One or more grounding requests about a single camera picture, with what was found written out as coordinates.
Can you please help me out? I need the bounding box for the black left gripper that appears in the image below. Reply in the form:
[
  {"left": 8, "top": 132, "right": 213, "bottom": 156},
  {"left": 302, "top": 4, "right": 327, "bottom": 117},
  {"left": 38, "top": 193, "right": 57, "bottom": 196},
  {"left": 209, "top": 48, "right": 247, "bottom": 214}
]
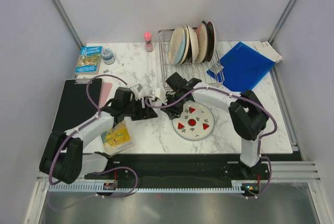
[{"left": 123, "top": 96, "right": 157, "bottom": 121}]

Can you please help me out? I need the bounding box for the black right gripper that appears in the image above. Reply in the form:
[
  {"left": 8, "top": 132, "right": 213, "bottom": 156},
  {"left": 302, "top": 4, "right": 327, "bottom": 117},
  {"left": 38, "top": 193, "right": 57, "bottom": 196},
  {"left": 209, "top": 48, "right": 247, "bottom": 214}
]
[{"left": 161, "top": 91, "right": 185, "bottom": 120}]

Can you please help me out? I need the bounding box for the watermelon pattern plate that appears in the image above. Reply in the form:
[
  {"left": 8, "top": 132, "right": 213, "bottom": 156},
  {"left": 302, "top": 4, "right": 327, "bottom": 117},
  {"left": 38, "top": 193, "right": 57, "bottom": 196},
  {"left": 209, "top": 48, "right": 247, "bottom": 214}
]
[{"left": 172, "top": 102, "right": 214, "bottom": 141}]

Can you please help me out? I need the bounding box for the metal wire dish rack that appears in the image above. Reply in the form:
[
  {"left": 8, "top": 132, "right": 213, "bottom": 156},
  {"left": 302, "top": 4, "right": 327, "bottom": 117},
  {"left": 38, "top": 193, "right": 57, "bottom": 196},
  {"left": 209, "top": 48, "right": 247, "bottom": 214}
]
[{"left": 158, "top": 29, "right": 224, "bottom": 90}]

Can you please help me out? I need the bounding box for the cream and blue leaf plate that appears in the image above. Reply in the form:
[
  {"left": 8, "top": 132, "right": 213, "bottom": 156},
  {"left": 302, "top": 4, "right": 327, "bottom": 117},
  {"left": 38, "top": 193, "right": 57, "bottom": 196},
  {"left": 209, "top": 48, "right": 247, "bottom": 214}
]
[{"left": 169, "top": 26, "right": 186, "bottom": 65}]

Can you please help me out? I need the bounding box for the cream and green branch plate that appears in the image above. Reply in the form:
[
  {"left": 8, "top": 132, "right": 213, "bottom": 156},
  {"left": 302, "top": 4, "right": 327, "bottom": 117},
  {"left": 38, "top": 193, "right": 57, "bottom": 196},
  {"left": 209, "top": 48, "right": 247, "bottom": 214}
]
[{"left": 179, "top": 25, "right": 190, "bottom": 64}]

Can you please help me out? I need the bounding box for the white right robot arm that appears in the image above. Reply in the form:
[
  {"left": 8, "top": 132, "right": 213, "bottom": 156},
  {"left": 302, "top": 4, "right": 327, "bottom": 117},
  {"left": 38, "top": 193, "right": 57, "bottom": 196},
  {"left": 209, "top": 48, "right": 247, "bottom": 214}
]
[{"left": 154, "top": 73, "right": 274, "bottom": 179}]

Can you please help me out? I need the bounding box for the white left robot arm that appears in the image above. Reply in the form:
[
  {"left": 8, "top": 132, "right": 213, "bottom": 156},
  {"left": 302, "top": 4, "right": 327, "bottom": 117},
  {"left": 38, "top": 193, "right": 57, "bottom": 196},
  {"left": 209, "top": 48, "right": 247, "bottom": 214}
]
[{"left": 39, "top": 87, "right": 158, "bottom": 184}]

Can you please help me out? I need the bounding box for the cream plate in rack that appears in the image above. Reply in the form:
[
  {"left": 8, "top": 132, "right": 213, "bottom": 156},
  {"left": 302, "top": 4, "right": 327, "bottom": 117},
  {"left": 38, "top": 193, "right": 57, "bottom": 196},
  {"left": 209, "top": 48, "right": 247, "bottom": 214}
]
[{"left": 188, "top": 25, "right": 200, "bottom": 62}]

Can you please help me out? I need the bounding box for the pink speckled plate in rack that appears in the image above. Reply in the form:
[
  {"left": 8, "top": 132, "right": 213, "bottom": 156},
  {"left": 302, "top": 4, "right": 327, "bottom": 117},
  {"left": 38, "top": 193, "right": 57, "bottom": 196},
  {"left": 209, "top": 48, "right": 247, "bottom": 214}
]
[{"left": 196, "top": 21, "right": 208, "bottom": 63}]

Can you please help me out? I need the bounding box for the black plate in rack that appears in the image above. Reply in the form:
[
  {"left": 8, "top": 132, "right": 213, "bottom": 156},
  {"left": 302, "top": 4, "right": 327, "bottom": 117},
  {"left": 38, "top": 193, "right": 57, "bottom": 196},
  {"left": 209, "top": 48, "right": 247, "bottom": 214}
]
[{"left": 202, "top": 20, "right": 214, "bottom": 63}]

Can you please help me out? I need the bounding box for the illustrated yellow paperback book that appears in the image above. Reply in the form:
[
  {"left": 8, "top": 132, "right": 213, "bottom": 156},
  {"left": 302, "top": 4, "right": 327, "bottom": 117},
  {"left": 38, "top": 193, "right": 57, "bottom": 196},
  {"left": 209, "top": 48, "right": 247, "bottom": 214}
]
[{"left": 101, "top": 121, "right": 133, "bottom": 156}]

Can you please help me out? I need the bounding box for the pink paper sheet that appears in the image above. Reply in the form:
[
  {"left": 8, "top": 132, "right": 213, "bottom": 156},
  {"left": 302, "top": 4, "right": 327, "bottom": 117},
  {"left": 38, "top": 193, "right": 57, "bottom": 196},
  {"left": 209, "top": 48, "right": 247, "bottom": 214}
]
[{"left": 99, "top": 82, "right": 113, "bottom": 108}]

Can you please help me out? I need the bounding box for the white marker pen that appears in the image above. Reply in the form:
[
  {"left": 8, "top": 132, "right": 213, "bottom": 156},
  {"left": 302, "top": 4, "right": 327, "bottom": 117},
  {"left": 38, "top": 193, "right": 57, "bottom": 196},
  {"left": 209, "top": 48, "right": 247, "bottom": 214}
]
[{"left": 103, "top": 64, "right": 124, "bottom": 74}]

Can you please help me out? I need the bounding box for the small blue lidded jar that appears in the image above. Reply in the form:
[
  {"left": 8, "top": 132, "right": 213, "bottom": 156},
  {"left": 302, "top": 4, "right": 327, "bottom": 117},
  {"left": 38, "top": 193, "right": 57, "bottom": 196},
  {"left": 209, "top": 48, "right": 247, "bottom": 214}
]
[{"left": 101, "top": 48, "right": 115, "bottom": 65}]

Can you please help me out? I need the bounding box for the black clipboard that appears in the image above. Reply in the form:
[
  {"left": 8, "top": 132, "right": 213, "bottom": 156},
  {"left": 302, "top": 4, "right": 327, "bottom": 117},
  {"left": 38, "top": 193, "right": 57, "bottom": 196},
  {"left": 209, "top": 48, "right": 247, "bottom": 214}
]
[{"left": 52, "top": 78, "right": 102, "bottom": 132}]

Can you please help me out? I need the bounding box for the pink squeeze bottle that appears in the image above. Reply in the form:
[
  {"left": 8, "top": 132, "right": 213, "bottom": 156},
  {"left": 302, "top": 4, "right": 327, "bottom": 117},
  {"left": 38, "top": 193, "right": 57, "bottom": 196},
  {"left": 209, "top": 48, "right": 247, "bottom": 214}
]
[{"left": 144, "top": 31, "right": 153, "bottom": 52}]

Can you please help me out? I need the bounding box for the blue treehouse book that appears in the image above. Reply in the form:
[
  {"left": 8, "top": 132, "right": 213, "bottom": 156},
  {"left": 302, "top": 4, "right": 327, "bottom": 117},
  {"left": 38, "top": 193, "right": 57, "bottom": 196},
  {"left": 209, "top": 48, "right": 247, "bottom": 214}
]
[{"left": 75, "top": 46, "right": 102, "bottom": 75}]

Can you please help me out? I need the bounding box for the blue plastic folder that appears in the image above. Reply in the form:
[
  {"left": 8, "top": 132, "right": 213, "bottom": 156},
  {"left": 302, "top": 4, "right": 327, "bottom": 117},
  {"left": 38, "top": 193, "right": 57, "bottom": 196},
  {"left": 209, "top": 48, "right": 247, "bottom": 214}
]
[{"left": 219, "top": 42, "right": 276, "bottom": 92}]

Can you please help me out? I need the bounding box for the white paper booklet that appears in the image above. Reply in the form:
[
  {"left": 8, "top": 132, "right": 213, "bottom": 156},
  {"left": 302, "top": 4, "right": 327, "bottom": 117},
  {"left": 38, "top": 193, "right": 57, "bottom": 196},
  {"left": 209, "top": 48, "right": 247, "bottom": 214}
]
[{"left": 253, "top": 41, "right": 283, "bottom": 63}]

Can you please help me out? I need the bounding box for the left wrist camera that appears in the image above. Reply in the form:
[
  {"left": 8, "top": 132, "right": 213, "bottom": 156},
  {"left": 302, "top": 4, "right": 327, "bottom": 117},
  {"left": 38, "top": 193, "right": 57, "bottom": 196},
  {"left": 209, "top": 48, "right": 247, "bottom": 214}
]
[{"left": 130, "top": 84, "right": 144, "bottom": 100}]

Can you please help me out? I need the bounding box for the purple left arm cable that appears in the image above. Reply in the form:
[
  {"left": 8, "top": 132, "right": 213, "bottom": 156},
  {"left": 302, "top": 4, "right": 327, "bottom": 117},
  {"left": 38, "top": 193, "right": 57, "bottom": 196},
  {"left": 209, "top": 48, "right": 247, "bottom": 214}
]
[{"left": 46, "top": 74, "right": 139, "bottom": 211}]

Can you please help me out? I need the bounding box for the white slotted cable duct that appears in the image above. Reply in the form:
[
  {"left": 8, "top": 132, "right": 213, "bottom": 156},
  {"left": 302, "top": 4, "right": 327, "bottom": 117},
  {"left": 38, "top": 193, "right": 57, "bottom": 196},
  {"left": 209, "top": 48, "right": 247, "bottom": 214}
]
[{"left": 48, "top": 181, "right": 245, "bottom": 194}]

